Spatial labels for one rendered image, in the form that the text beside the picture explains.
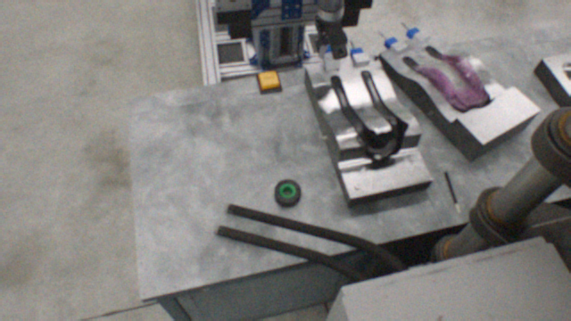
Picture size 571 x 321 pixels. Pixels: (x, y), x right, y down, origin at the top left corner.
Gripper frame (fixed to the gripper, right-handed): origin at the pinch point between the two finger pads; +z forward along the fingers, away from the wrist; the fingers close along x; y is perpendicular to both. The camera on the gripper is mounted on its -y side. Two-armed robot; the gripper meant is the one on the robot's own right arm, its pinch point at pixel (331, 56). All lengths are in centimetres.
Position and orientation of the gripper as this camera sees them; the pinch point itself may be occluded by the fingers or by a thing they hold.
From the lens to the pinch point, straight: 152.5
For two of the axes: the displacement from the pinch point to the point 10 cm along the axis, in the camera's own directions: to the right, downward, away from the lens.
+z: 0.8, 4.1, 9.1
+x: -9.7, 2.5, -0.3
